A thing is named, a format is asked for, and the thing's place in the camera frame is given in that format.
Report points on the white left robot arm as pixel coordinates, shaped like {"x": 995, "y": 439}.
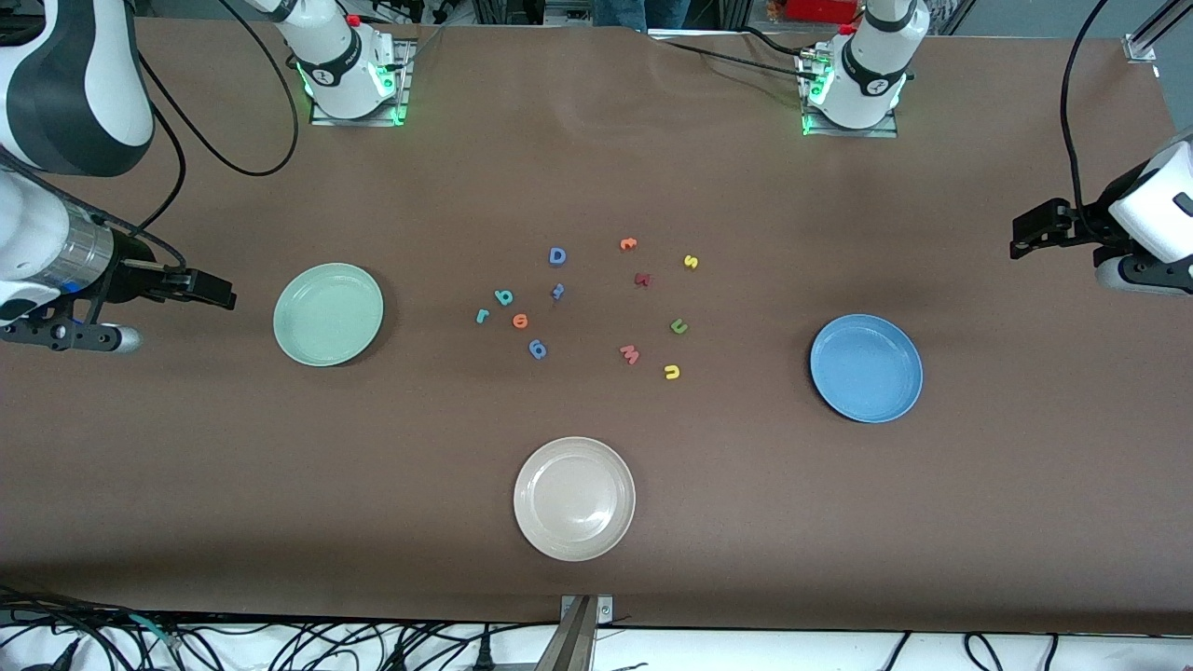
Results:
{"x": 871, "y": 56}

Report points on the beige plate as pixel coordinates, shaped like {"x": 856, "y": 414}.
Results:
{"x": 573, "y": 499}

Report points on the red box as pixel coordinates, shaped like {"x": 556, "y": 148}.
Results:
{"x": 820, "y": 9}

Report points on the pale green plate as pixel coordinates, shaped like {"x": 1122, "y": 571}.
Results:
{"x": 326, "y": 317}

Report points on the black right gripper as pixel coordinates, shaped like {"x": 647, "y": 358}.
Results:
{"x": 129, "y": 273}

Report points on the grey metal rack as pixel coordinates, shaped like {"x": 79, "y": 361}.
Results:
{"x": 567, "y": 11}

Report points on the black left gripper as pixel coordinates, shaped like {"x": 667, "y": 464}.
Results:
{"x": 1087, "y": 226}

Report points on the pink foam letter w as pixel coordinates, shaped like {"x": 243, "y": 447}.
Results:
{"x": 630, "y": 355}

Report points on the black power plug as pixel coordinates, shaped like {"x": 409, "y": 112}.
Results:
{"x": 484, "y": 657}

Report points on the silver metal bracket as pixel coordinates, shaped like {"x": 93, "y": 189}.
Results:
{"x": 578, "y": 634}

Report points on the blue foam letter D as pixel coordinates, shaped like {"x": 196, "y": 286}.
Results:
{"x": 552, "y": 256}

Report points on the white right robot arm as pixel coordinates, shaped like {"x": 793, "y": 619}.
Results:
{"x": 75, "y": 84}

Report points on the silver aluminium frame profile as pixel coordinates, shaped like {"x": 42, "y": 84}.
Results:
{"x": 1156, "y": 33}

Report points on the green foam letter u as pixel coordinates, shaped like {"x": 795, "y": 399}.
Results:
{"x": 673, "y": 326}

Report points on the person in blue jeans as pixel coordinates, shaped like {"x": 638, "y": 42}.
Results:
{"x": 643, "y": 11}

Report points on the blue plate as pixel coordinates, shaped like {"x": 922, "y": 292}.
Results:
{"x": 867, "y": 368}

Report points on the teal foam letter d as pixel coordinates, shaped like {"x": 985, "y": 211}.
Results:
{"x": 504, "y": 298}

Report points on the blue foam letter g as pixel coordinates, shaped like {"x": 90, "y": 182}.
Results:
{"x": 533, "y": 349}

